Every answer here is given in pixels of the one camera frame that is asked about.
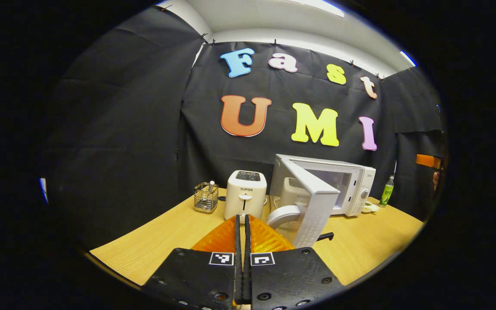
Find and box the green drink bottle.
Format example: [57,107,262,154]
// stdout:
[379,175,395,208]

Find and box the large ceiling light panel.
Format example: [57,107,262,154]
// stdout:
[287,0,345,18]

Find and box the black backdrop cloth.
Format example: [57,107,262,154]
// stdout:
[41,6,446,250]

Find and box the wire utensil basket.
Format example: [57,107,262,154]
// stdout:
[194,182,219,214]

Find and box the white toaster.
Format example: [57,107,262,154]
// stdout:
[224,170,268,221]

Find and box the white microwave oven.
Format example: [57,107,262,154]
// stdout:
[267,154,377,249]

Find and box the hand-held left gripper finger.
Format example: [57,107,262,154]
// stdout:
[143,214,243,310]
[243,214,344,310]

